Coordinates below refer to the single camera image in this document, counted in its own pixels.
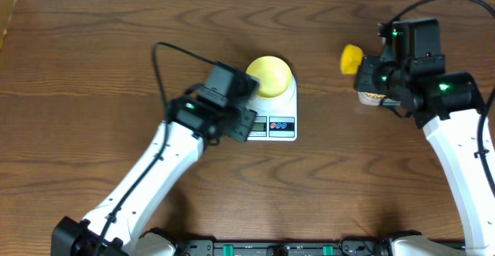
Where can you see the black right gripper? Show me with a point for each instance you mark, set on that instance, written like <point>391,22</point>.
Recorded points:
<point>363,83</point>

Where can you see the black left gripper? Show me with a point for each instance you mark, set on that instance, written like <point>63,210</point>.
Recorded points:
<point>246,120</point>

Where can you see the yellow plastic scoop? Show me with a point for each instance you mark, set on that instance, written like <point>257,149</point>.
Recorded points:
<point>351,59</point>

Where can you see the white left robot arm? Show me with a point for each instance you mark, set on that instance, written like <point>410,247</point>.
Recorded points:
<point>199,118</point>

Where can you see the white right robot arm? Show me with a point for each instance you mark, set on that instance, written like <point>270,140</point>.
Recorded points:
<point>448,107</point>

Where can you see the white digital kitchen scale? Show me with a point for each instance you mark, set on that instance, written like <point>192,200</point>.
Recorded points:
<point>277,117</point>

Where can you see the yellow bowl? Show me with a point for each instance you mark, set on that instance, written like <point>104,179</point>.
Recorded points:
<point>274,76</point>

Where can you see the clear container of soybeans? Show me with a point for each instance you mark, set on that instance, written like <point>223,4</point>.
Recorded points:
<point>376,100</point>

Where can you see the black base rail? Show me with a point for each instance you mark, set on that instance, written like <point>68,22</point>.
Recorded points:
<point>348,246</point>

